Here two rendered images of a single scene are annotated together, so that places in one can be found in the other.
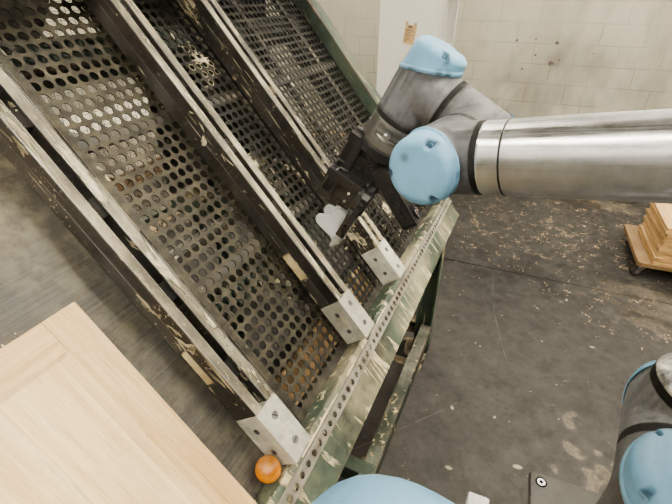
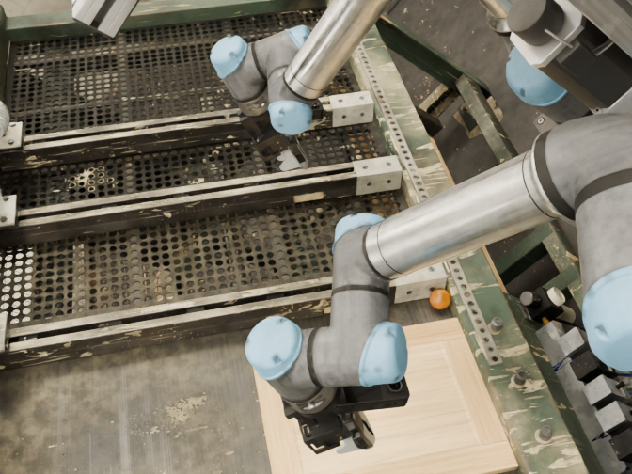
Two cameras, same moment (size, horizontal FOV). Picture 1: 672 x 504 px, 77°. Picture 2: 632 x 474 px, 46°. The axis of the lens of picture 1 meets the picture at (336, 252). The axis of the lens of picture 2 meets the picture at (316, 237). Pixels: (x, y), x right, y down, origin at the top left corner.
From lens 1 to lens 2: 90 cm
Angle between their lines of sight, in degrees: 11
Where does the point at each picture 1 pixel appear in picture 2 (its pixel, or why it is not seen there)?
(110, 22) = (39, 235)
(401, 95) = (239, 86)
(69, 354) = not seen: hidden behind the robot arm
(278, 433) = (418, 277)
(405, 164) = (284, 126)
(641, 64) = not seen: outside the picture
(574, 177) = (333, 64)
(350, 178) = (269, 136)
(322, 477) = (474, 265)
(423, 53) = (223, 66)
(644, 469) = (513, 85)
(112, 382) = not seen: hidden behind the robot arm
